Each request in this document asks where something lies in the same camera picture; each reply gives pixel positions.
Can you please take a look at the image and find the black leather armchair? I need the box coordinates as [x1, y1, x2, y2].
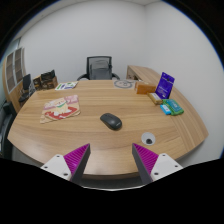
[0, 100, 18, 159]

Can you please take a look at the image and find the small black swivel chair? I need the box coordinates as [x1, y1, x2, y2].
[18, 73, 36, 103]

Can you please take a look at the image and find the blue small box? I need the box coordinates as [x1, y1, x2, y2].
[159, 103, 172, 116]

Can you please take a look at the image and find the white sheet with coloured shapes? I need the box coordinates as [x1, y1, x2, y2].
[54, 81, 79, 91]

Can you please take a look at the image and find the round grey cable grommet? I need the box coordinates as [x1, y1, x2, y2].
[140, 131, 157, 146]

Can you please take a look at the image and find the black computer mouse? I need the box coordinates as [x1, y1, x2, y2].
[99, 112, 123, 131]

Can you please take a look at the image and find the tan flat small box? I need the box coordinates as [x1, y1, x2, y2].
[147, 92, 164, 106]

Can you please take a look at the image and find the black mesh office chair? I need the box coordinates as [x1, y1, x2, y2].
[77, 55, 121, 81]

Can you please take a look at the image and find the wooden side desk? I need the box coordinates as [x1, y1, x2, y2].
[126, 64, 166, 86]

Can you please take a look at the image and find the purple upright package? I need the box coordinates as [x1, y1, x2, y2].
[155, 71, 176, 100]

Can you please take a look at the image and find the cat print mouse pad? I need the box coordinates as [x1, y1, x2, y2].
[39, 94, 81, 124]

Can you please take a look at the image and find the green flat box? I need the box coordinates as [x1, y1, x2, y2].
[162, 98, 185, 117]

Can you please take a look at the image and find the wooden shelf unit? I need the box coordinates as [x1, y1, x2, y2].
[2, 46, 34, 113]

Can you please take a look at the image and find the grey backpack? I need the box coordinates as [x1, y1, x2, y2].
[89, 58, 112, 81]

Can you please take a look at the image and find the small brown cardboard box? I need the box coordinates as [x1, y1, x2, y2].
[33, 75, 43, 91]

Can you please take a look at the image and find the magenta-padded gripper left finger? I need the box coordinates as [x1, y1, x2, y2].
[40, 143, 92, 185]

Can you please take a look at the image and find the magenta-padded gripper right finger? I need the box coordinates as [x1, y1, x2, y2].
[131, 143, 184, 185]

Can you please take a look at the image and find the black box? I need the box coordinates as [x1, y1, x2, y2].
[40, 69, 56, 82]

